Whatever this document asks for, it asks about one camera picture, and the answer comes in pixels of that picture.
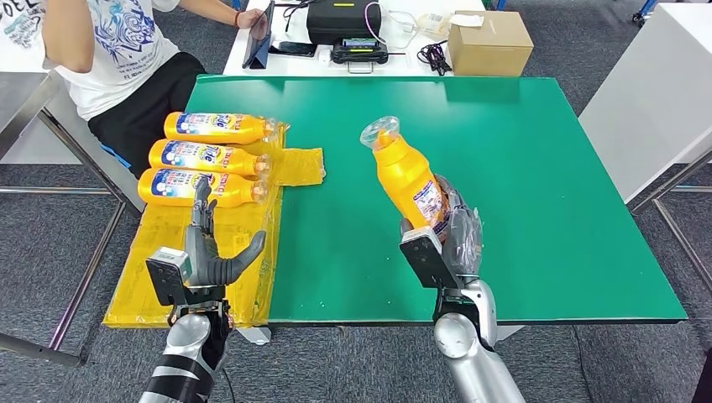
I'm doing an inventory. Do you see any blue wheeled base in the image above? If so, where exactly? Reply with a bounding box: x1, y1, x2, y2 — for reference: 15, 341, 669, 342
631, 0, 663, 28

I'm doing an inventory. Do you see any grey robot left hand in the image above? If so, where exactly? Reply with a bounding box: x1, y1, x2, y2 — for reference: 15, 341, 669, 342
183, 177, 267, 287

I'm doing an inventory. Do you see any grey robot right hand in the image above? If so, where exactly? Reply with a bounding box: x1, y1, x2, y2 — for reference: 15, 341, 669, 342
399, 175, 484, 280

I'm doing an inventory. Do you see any orange detergent bottle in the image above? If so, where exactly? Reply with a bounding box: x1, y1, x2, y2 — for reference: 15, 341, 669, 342
163, 112, 278, 146
359, 115, 452, 238
148, 139, 273, 178
137, 167, 270, 208

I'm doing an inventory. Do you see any white paper sheet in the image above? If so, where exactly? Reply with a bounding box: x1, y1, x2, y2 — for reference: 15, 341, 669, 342
449, 13, 485, 29

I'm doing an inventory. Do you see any brown cardboard box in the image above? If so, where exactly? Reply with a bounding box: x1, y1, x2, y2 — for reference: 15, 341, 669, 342
446, 11, 535, 78

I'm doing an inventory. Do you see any white cable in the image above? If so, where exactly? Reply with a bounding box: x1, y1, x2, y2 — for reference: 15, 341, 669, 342
364, 1, 418, 51

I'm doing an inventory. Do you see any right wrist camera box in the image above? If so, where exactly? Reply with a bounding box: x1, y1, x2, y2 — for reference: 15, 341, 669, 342
399, 227, 463, 290

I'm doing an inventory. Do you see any person's left hand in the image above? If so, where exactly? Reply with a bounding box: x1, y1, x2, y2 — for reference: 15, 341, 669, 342
235, 8, 267, 30

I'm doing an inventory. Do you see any black cable bundle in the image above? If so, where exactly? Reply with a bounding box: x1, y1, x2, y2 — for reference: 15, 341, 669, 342
416, 41, 454, 77

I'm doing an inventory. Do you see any steel frame table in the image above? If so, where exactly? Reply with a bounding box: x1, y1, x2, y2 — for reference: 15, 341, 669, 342
0, 72, 152, 369

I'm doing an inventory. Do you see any yellow taped cardboard mat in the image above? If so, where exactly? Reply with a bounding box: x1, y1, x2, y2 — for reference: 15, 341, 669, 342
103, 119, 327, 329

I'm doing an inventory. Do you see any person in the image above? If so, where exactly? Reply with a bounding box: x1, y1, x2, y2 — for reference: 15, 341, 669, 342
0, 0, 267, 179

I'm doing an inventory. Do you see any black carrying case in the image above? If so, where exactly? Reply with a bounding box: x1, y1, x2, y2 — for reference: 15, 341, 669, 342
306, 0, 384, 47

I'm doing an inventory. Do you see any plastic bag with adapter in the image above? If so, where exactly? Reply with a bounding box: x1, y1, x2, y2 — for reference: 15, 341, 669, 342
416, 12, 453, 41

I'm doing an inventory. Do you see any thin black cable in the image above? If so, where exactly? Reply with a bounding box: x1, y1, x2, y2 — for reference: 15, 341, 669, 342
275, 0, 325, 34

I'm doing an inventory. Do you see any dark tablet in case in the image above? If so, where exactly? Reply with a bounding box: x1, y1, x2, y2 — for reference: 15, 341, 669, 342
242, 0, 277, 71

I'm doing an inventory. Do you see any white table with metal legs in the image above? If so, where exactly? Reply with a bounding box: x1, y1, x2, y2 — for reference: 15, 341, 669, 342
578, 3, 712, 296

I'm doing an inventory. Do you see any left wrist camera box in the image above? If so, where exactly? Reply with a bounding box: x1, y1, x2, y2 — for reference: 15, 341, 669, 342
145, 247, 195, 308

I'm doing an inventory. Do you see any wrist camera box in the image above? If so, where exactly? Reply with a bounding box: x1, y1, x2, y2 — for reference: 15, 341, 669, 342
145, 247, 195, 308
399, 227, 463, 290

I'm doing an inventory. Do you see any black smartphone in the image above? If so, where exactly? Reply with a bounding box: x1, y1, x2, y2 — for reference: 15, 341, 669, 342
270, 40, 319, 59

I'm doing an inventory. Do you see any black handheld controller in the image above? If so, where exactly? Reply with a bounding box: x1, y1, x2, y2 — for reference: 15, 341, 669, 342
331, 37, 390, 75

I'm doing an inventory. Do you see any white table foot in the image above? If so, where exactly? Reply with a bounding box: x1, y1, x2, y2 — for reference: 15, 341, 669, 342
234, 326, 273, 347
495, 325, 526, 344

